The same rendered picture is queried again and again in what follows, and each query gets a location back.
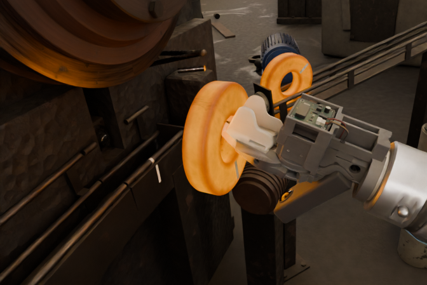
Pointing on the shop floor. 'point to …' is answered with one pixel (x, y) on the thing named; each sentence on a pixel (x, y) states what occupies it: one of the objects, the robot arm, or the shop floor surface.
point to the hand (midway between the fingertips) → (220, 125)
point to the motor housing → (261, 224)
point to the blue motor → (290, 45)
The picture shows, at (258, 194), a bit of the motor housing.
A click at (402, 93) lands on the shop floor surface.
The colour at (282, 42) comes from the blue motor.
